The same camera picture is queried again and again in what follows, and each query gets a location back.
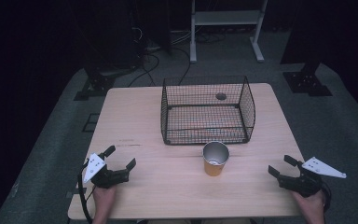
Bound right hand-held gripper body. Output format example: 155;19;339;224
277;156;348;199

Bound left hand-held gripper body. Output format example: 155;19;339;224
82;152;131;189

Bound person's left hand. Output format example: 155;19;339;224
91;185;118;219

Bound person's right hand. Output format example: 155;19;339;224
290;189;326;224

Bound black tape square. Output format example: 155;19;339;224
81;113;101;133

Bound orange metal cup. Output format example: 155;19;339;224
201;140;230;177

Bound black stand base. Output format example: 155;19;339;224
282;61;334;98
73;65;139;102

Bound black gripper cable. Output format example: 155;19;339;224
77;162;95;224
320;181;333;214

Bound black wire basket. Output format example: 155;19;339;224
160;75;256;147

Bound black floor cables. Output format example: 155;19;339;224
127;27;227;88

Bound white metal stand frame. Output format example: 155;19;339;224
189;0;269;64

